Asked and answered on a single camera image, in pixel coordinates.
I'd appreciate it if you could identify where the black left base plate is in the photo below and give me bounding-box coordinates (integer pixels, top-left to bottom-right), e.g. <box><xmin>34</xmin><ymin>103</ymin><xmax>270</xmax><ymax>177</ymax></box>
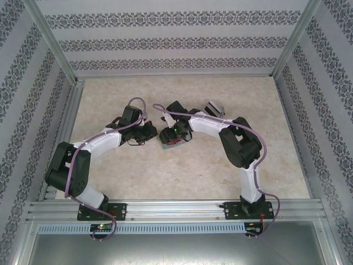
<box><xmin>78</xmin><ymin>203</ymin><xmax>128</xmax><ymax>222</ymax></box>

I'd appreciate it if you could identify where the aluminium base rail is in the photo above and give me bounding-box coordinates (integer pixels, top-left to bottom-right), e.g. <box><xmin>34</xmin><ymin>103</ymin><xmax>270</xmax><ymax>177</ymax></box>
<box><xmin>26</xmin><ymin>199</ymin><xmax>328</xmax><ymax>221</ymax></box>

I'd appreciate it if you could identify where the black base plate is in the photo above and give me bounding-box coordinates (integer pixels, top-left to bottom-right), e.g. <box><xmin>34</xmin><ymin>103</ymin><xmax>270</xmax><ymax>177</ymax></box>
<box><xmin>78</xmin><ymin>203</ymin><xmax>128</xmax><ymax>222</ymax></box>
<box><xmin>223</xmin><ymin>201</ymin><xmax>274</xmax><ymax>221</ymax></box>

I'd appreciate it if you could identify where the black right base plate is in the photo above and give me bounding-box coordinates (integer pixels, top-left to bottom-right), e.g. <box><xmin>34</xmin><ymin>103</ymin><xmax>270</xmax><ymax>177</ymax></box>
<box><xmin>223</xmin><ymin>201</ymin><xmax>274</xmax><ymax>221</ymax></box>

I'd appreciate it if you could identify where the left controller board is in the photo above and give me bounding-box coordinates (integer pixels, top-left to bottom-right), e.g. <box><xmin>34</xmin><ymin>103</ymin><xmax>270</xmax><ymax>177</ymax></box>
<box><xmin>90</xmin><ymin>223</ymin><xmax>114</xmax><ymax>232</ymax></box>

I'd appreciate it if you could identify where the grey metal sheet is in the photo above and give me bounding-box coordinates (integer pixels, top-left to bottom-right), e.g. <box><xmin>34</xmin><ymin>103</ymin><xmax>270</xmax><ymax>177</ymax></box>
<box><xmin>16</xmin><ymin>220</ymin><xmax>345</xmax><ymax>265</ymax></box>

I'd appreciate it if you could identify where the clear acrylic card box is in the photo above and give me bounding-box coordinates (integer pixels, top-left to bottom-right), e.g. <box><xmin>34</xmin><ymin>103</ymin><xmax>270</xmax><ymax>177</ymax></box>
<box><xmin>203</xmin><ymin>99</ymin><xmax>227</xmax><ymax>119</ymax></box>

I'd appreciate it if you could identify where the aluminium side rail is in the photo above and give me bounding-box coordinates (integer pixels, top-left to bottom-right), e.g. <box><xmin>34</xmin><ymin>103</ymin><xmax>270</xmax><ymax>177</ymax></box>
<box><xmin>38</xmin><ymin>78</ymin><xmax>87</xmax><ymax>202</ymax></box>

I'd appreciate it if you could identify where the aluminium frame post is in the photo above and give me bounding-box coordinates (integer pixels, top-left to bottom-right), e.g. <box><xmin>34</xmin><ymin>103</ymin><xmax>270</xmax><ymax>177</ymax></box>
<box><xmin>26</xmin><ymin>0</ymin><xmax>79</xmax><ymax>83</ymax></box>
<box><xmin>271</xmin><ymin>0</ymin><xmax>325</xmax><ymax>80</ymax></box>

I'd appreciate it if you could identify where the slotted grey cable duct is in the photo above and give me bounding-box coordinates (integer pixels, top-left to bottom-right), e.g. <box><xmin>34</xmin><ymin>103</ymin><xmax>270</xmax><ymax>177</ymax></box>
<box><xmin>36</xmin><ymin>222</ymin><xmax>247</xmax><ymax>235</ymax></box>

